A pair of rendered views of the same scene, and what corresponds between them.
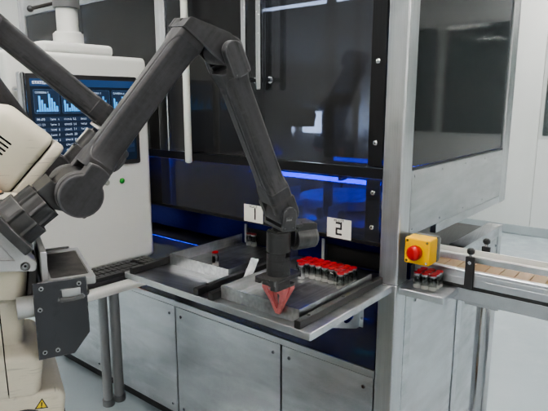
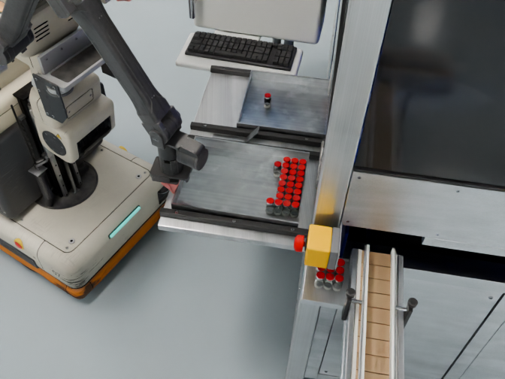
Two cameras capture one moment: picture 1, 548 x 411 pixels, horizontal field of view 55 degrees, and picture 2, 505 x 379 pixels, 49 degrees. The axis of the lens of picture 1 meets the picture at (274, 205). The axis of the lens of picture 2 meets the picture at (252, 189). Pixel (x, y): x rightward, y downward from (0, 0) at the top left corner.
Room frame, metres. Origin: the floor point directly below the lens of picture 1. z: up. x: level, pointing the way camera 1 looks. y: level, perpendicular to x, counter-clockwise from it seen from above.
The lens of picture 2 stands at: (0.87, -0.95, 2.06)
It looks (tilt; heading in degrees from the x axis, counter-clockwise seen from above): 50 degrees down; 59
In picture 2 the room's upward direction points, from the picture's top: 2 degrees clockwise
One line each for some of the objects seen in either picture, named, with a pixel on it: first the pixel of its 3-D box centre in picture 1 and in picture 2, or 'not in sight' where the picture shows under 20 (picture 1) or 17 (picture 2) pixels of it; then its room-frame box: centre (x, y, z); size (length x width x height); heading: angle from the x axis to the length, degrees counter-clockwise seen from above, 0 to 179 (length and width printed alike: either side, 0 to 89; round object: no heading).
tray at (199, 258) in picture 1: (236, 254); (297, 106); (1.67, 0.13, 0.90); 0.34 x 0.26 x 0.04; 141
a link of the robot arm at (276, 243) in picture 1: (280, 240); (170, 147); (1.19, -0.02, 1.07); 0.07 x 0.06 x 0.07; 123
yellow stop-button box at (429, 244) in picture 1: (422, 249); (321, 247); (1.39, -0.41, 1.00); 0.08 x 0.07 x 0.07; 141
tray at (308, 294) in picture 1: (298, 285); (243, 180); (1.37, -0.07, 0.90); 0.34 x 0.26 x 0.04; 140
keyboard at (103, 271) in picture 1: (107, 273); (241, 49); (1.71, 0.57, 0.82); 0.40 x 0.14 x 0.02; 138
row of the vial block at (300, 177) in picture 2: (330, 269); (298, 187); (1.49, -0.17, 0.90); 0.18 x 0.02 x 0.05; 50
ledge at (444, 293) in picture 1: (430, 289); (331, 283); (1.41, -0.44, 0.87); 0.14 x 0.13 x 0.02; 141
